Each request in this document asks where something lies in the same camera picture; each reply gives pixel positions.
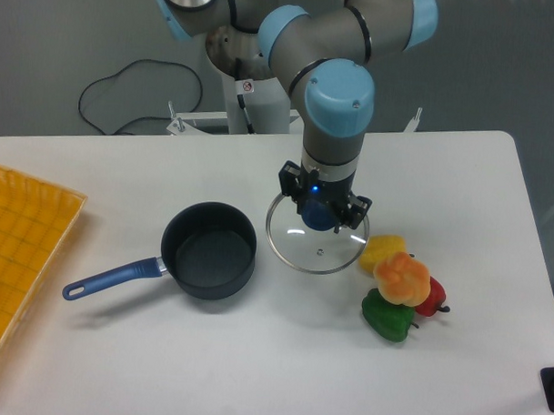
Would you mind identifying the orange bell pepper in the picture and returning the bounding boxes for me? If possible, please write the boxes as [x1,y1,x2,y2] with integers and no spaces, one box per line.
[373,252,431,307]

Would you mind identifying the black device at table edge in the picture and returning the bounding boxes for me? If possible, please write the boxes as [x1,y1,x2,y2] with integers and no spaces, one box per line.
[539,367,554,413]

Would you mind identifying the glass lid with blue knob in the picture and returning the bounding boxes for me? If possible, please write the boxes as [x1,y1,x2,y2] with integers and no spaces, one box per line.
[266,194,370,275]

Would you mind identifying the yellow bell pepper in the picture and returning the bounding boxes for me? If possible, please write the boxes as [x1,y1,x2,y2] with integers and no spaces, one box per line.
[358,234,407,274]

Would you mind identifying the dark saucepan with blue handle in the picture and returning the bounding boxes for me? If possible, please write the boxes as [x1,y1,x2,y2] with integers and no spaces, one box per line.
[62,201,257,300]

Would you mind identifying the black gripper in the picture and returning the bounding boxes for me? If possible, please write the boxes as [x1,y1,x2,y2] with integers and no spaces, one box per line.
[278,160,372,233]

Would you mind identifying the red bell pepper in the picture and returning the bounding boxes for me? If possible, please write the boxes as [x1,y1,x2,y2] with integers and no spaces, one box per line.
[415,277,450,317]

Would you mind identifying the yellow woven basket tray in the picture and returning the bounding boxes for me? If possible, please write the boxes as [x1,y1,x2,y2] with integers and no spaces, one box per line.
[0,165,87,350]

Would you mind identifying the black cable on floor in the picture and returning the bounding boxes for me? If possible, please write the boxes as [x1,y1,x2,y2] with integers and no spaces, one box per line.
[76,56,206,139]

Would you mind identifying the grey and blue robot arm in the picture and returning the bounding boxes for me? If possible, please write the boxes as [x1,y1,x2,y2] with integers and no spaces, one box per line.
[156,0,438,231]

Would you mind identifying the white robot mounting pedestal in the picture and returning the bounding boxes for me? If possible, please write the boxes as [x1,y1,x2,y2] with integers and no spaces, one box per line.
[166,26,304,136]

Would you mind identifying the green bell pepper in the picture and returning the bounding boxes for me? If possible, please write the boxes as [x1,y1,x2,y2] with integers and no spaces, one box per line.
[361,288,419,343]

